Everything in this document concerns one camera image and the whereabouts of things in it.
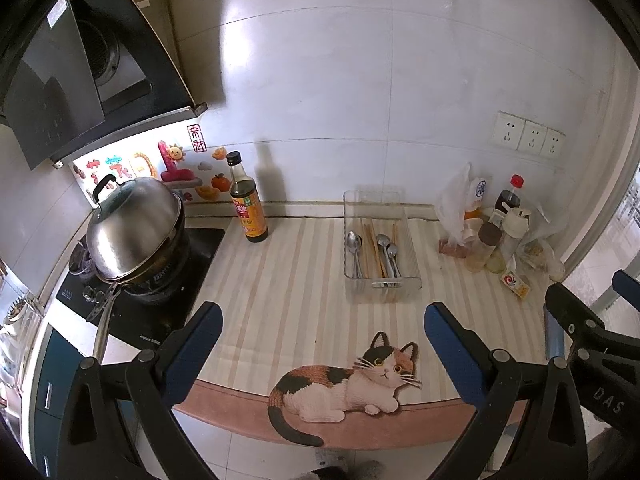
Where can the steel wok with lid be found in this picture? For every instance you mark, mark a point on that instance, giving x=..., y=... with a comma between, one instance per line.
x=150, y=280

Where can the striped beige counter mat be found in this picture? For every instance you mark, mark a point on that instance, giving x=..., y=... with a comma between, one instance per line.
x=280, y=285

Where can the brown lid glass jar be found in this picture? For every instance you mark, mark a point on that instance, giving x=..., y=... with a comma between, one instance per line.
x=486, y=245

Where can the blue cabinet drawers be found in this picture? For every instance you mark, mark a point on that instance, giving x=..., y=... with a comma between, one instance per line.
x=55, y=390

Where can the clear crumpled plastic bag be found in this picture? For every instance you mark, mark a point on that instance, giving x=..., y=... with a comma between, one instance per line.
x=545, y=250

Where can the steel domed pot lid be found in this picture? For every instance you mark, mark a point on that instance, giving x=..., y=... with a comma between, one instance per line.
x=132, y=225

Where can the black gas stove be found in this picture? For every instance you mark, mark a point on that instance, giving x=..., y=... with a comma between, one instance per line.
x=165, y=305

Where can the white wall socket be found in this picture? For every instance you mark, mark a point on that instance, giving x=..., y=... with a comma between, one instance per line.
x=533, y=137
x=553, y=142
x=507, y=131

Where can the white plastic bag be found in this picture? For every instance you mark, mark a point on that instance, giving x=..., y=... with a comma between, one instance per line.
x=457, y=205

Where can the colourful wall stickers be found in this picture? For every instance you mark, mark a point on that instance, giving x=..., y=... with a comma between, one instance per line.
x=172, y=160

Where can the white lidded cup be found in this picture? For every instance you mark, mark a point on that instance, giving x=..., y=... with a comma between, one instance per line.
x=516, y=221

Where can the orange label vinegar bottle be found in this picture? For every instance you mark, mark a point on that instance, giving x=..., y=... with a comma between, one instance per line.
x=248, y=210

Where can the cat-shaped mat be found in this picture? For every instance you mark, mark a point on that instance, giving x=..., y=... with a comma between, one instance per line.
x=350, y=390

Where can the light wooden chopstick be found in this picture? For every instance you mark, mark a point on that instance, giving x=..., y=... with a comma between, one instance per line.
x=372, y=247
x=395, y=234
x=366, y=250
x=379, y=260

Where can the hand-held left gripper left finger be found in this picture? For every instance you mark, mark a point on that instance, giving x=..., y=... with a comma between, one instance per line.
x=195, y=345

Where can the red cap dark bottle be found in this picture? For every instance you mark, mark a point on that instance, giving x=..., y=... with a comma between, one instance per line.
x=509, y=195

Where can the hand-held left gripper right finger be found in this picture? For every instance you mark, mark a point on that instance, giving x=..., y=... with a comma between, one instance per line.
x=450, y=350

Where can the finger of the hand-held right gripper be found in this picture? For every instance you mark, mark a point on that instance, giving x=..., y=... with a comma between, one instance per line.
x=575, y=317
x=629, y=285

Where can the clear plastic utensil tray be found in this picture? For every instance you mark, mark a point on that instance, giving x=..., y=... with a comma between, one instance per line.
x=382, y=290

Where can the black range hood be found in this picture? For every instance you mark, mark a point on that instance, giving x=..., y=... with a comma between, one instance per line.
x=90, y=60

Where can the metal spoon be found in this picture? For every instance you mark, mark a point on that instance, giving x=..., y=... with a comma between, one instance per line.
x=394, y=260
x=383, y=250
x=353, y=245

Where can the small seasoning packet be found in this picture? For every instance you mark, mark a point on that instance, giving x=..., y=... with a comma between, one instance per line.
x=516, y=282

